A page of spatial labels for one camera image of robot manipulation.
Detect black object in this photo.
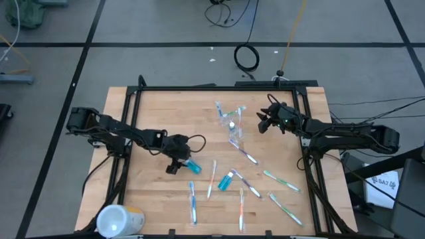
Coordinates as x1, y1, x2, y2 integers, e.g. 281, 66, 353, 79
0, 104, 14, 122

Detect green bag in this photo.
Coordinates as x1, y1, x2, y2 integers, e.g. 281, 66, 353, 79
5, 0, 47, 30

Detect orange toothbrush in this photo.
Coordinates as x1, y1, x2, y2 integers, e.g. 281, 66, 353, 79
206, 159, 218, 200
236, 106, 245, 139
238, 187, 246, 232

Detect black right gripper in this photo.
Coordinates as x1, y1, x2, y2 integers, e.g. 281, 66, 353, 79
256, 102, 305, 135

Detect coiled black cable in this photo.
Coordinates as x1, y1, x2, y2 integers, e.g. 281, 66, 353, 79
233, 0, 260, 82

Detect black diagonal bar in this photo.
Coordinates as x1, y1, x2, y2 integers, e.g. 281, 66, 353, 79
344, 145, 425, 184

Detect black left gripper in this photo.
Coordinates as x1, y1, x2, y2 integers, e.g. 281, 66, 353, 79
162, 133, 193, 175

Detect clear plastic holder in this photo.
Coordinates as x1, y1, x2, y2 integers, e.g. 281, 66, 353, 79
220, 111, 246, 141

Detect white canister yellow label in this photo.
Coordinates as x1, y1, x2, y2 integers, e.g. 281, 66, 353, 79
96, 204, 146, 239

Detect purple toothbrush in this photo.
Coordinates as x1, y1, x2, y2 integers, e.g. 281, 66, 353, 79
228, 138, 260, 166
230, 168, 263, 199

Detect white cable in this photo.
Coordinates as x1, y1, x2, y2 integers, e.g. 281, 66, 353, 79
0, 0, 21, 64

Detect black metal table frame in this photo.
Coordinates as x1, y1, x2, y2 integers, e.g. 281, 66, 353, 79
81, 74, 356, 239

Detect dark gray chair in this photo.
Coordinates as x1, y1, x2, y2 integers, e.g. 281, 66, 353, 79
390, 157, 425, 239

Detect gray flat base plate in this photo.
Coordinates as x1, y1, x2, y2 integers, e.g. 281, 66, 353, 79
0, 72, 35, 86

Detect tangled black cable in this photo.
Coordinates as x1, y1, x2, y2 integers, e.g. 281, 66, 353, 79
204, 0, 252, 28

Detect white printed box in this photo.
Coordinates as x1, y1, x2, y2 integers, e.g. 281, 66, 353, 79
363, 162, 400, 210

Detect yellow hanging cable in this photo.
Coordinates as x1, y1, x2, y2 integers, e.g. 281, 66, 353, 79
280, 0, 308, 72

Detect orange cable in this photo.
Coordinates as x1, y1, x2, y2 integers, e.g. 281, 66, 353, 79
0, 35, 34, 76

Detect thin black cable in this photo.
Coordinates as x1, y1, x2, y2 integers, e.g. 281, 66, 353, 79
327, 96, 425, 106
330, 114, 425, 121

